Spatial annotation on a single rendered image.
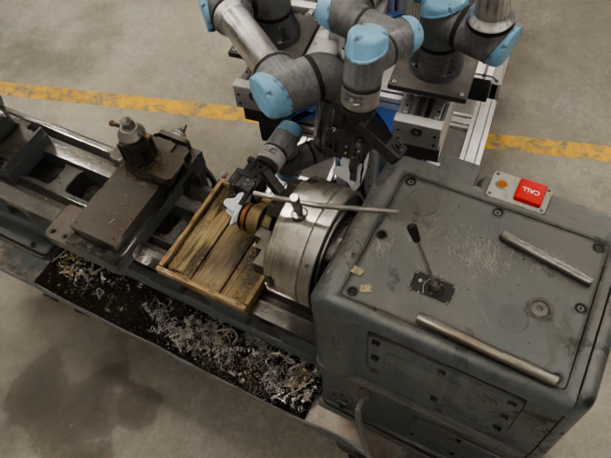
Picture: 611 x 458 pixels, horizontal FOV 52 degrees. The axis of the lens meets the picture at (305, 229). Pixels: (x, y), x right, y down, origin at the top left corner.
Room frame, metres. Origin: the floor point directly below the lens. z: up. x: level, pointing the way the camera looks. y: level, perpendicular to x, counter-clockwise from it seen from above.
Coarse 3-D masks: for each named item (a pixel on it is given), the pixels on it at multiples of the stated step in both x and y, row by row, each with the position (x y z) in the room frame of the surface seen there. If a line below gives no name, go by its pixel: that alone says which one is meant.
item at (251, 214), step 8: (248, 208) 0.95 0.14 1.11; (256, 208) 0.95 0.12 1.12; (264, 208) 0.94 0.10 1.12; (240, 216) 0.94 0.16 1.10; (248, 216) 0.93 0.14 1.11; (256, 216) 0.92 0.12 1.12; (264, 216) 0.92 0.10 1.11; (272, 216) 0.92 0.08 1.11; (240, 224) 0.92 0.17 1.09; (248, 224) 0.91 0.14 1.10; (256, 224) 0.90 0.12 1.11; (264, 224) 0.90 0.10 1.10; (272, 224) 0.93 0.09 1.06; (248, 232) 0.90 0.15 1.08
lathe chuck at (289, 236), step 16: (304, 192) 0.89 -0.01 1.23; (320, 192) 0.89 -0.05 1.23; (336, 192) 0.89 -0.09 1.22; (288, 208) 0.85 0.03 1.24; (320, 208) 0.83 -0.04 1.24; (288, 224) 0.81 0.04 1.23; (304, 224) 0.80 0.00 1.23; (272, 240) 0.79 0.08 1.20; (288, 240) 0.78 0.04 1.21; (304, 240) 0.77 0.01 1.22; (272, 256) 0.76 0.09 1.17; (288, 256) 0.75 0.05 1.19; (272, 272) 0.74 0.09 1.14; (288, 272) 0.73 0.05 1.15; (272, 288) 0.74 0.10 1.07; (288, 288) 0.71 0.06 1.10
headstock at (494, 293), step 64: (384, 192) 0.85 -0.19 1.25; (448, 192) 0.82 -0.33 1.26; (384, 256) 0.68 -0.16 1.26; (448, 256) 0.65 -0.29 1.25; (512, 256) 0.63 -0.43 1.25; (576, 256) 0.61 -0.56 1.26; (320, 320) 0.59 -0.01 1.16; (384, 320) 0.53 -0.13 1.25; (448, 320) 0.51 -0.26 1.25; (512, 320) 0.49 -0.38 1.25; (576, 320) 0.47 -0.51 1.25; (384, 384) 0.52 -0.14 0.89; (448, 384) 0.43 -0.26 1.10; (512, 384) 0.37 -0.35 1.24; (576, 384) 0.35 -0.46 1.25
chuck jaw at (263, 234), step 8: (256, 232) 0.88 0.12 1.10; (264, 232) 0.88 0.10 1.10; (256, 240) 0.87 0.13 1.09; (264, 240) 0.85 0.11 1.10; (256, 248) 0.83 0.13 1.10; (264, 248) 0.83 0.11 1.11; (264, 256) 0.80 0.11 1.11; (256, 264) 0.78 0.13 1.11; (256, 272) 0.78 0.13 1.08; (272, 280) 0.74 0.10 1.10
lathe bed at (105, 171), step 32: (64, 160) 1.44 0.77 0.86; (96, 160) 1.41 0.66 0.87; (0, 192) 1.33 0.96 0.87; (32, 192) 1.33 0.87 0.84; (64, 192) 1.31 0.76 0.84; (96, 192) 1.36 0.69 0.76; (192, 192) 1.24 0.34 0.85; (32, 224) 1.29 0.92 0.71; (160, 224) 1.20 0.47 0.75; (160, 288) 0.99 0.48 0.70; (224, 320) 0.85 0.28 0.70; (256, 320) 0.83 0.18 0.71; (288, 320) 0.74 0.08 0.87; (288, 352) 0.72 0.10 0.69
